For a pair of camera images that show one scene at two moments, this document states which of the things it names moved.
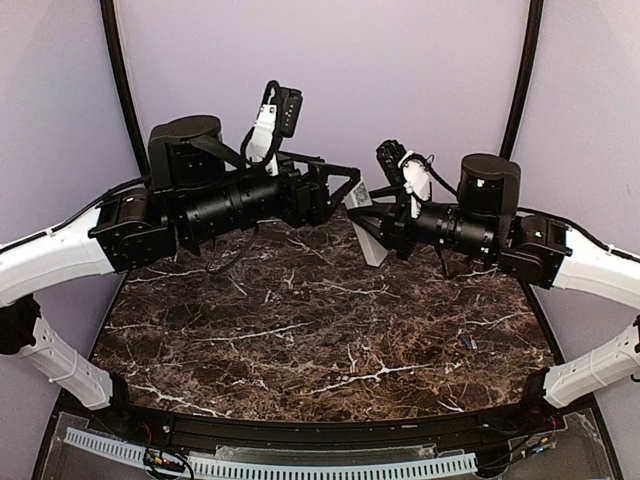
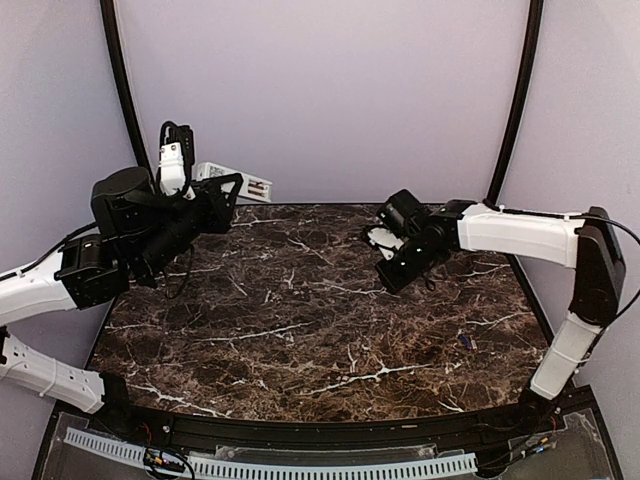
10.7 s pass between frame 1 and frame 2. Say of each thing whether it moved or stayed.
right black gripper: moved
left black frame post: stayed
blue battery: stayed
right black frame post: stayed
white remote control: moved
